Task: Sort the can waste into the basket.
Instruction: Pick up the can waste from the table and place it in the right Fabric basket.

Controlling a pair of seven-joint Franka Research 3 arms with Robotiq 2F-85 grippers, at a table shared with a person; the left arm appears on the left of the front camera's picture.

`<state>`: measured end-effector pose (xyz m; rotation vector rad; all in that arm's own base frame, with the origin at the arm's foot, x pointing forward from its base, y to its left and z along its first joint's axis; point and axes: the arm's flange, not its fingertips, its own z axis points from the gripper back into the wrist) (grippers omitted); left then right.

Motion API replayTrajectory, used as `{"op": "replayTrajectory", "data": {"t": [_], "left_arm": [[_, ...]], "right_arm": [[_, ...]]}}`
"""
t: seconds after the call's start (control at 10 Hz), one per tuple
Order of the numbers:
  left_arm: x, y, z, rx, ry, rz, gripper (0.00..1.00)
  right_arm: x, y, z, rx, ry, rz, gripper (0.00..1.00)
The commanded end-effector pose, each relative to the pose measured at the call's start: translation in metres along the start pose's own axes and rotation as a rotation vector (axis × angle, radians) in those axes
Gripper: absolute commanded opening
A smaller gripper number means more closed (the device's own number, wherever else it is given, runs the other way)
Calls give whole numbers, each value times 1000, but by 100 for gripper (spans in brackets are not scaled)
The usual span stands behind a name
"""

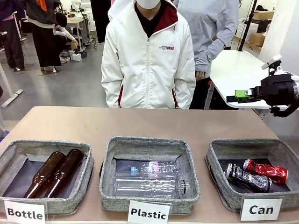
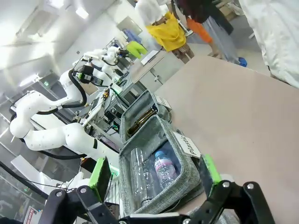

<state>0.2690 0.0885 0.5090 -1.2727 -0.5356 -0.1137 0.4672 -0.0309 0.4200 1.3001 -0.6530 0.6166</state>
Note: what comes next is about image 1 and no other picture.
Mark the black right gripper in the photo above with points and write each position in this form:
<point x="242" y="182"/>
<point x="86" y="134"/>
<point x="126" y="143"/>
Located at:
<point x="278" y="89"/>

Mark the red crushed can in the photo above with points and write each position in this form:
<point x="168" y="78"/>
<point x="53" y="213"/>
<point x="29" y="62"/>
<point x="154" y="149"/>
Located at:
<point x="268" y="170"/>

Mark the black crushed drink can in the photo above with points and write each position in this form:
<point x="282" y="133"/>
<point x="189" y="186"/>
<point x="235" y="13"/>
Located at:
<point x="252" y="180"/>

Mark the brown glass bottle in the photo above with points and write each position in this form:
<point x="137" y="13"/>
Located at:
<point x="50" y="166"/>
<point x="70" y="163"/>

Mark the grey-shirt person's left forearm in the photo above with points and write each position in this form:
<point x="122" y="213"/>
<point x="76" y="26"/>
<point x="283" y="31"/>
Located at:
<point x="210" y="56"/>

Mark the person's left forearm white sleeve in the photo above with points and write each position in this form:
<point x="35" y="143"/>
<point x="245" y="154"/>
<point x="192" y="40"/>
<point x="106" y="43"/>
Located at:
<point x="187" y="93"/>

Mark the person's right forearm white sleeve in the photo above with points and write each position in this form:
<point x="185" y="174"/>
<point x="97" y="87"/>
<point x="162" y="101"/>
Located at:
<point x="111" y="93"/>

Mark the grey fabric basket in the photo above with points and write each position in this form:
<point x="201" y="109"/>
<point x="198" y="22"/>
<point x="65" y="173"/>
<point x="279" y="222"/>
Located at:
<point x="84" y="177"/>
<point x="144" y="145"/>
<point x="245" y="147"/>

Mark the white Can label sign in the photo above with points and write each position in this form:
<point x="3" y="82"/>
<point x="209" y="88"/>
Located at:
<point x="261" y="201"/>

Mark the grey-shirt person's left hand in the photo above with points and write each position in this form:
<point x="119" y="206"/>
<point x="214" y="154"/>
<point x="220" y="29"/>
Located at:
<point x="201" y="75"/>

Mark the white table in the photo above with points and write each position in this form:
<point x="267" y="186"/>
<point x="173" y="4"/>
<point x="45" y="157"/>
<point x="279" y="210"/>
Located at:
<point x="233" y="70"/>

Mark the cardboard box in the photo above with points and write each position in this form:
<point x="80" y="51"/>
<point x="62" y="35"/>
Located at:
<point x="257" y="39"/>
<point x="264" y="15"/>

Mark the black stand pole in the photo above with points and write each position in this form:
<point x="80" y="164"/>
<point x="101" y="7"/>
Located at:
<point x="247" y="23"/>

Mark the person in grey shirt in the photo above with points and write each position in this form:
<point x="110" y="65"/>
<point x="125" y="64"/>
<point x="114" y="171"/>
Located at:
<point x="210" y="23"/>

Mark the person in white jacket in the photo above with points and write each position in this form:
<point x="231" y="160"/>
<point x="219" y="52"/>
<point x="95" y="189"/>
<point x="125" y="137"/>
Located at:
<point x="140" y="70"/>

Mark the labelled clear plastic bottle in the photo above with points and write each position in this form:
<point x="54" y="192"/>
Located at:
<point x="163" y="169"/>

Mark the white face mask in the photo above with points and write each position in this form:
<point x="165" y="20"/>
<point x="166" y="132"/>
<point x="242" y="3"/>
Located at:
<point x="148" y="3"/>

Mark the white Plastic label sign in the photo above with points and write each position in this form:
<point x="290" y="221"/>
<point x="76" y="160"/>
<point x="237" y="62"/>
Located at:
<point x="149" y="205"/>

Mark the small blue box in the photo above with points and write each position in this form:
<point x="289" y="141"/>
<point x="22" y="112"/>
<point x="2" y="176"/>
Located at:
<point x="84" y="54"/>

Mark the small white box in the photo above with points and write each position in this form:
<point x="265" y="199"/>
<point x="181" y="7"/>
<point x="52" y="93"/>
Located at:
<point x="76" y="57"/>

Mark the white desk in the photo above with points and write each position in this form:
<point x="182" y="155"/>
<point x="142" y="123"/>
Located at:
<point x="77" y="21"/>

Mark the crouching person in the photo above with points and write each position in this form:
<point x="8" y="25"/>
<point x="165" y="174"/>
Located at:
<point x="61" y="35"/>

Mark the white Bottle label sign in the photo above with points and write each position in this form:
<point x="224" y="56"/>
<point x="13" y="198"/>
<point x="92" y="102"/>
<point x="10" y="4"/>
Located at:
<point x="14" y="206"/>

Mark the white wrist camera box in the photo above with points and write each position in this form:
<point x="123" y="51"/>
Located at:
<point x="271" y="61"/>

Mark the white desk leg frame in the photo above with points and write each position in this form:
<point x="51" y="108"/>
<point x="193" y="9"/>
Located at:
<point x="7" y="86"/>

